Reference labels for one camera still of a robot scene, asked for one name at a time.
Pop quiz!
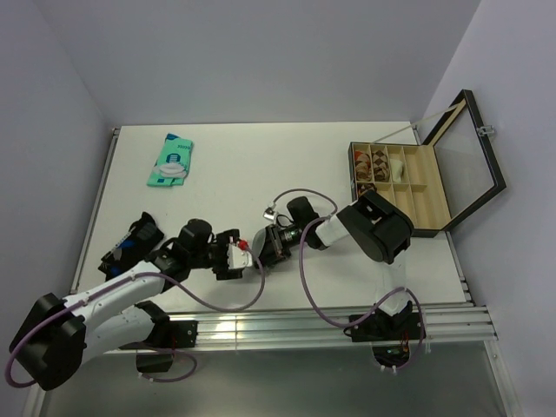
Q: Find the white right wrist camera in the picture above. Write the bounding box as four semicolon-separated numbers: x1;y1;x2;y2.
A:
263;203;279;222

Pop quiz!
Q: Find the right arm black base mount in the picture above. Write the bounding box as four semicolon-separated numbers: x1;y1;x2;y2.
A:
343;311;426;367

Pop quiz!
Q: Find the grey sock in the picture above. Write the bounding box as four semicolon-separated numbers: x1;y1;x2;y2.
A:
251;228;268;262

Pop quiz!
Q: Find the aluminium frame rail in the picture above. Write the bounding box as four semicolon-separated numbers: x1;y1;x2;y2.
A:
41;306;499;355

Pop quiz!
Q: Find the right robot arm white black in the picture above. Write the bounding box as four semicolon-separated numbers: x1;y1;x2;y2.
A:
253;190;416;339

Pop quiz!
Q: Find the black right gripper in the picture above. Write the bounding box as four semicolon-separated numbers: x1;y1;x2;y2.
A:
256;222;307;268

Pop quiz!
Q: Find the dark checkered rolled sock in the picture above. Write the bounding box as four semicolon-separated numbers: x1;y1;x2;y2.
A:
356;182;378;198

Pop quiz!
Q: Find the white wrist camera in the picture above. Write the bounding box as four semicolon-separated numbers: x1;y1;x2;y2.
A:
227;244;253;270
263;203;279;222

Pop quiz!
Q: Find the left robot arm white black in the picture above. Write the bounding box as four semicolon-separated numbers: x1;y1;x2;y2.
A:
4;219;254;391

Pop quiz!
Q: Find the black blue sock pair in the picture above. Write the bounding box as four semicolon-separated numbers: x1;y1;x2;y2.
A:
98;212;164;281

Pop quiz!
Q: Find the cream yellow sock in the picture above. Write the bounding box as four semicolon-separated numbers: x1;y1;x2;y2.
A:
389;159;404;183

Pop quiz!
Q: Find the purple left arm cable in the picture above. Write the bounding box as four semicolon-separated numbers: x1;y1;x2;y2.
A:
4;245;267;387

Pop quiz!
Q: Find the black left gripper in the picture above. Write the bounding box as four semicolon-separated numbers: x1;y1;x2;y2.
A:
189;229;242;279

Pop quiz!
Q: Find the black compartment box with lid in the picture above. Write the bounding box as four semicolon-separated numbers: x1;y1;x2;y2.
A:
347;89;506;238

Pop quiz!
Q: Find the teal patterned sock pair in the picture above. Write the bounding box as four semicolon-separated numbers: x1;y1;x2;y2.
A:
147;133;194;187

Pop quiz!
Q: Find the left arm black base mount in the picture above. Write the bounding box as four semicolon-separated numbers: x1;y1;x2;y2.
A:
119;321;198;382

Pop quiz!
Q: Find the orange brown rolled sock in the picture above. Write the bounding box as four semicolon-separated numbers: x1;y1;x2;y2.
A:
354;150;372;182

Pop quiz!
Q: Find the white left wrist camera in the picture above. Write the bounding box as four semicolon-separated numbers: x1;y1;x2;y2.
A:
227;244;253;270

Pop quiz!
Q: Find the brown checkered rolled sock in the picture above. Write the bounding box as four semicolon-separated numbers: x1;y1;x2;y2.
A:
371;149;390;182

